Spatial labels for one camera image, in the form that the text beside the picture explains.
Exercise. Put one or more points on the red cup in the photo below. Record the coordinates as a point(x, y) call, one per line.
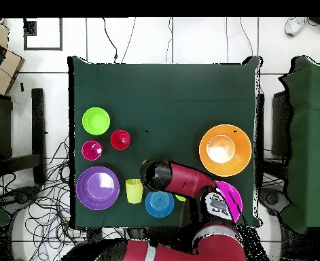
point(116, 141)

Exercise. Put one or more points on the yellow cup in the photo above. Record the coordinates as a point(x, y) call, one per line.
point(133, 193)

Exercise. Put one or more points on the small green bowl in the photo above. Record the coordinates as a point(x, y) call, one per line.
point(96, 121)

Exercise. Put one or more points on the purple bowl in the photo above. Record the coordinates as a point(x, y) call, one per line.
point(85, 193)

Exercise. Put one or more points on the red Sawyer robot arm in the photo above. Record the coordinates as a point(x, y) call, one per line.
point(186, 182)

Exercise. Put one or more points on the dark green tablecloth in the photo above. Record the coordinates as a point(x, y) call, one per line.
point(162, 95)

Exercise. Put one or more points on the lime green cup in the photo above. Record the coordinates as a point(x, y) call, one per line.
point(180, 198)

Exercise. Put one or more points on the blue bowl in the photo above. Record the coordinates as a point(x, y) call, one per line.
point(159, 209)

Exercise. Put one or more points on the magenta cup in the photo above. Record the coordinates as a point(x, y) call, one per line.
point(89, 152)

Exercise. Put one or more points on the large orange bowl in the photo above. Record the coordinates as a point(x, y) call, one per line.
point(241, 160)

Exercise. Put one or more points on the large pink bowl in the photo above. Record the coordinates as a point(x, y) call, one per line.
point(234, 198)

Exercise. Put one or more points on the black power adapter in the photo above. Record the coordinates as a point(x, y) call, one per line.
point(94, 235)

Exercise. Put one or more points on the black box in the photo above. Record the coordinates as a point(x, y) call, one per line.
point(279, 122)

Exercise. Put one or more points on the white shoe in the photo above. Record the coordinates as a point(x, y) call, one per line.
point(294, 25)

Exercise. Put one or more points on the black chair frame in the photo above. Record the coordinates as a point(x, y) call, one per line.
point(38, 122)

